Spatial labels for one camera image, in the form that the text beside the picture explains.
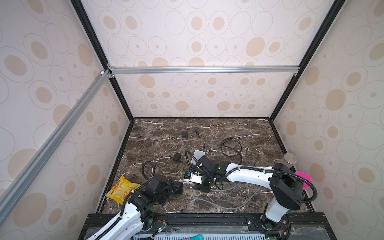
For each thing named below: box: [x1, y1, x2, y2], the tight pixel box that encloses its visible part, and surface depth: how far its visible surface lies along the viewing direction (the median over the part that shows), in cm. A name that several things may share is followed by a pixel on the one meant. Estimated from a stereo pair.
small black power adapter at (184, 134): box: [181, 131, 188, 138], surface depth 111 cm
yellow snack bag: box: [105, 175, 141, 205], surface depth 83 cm
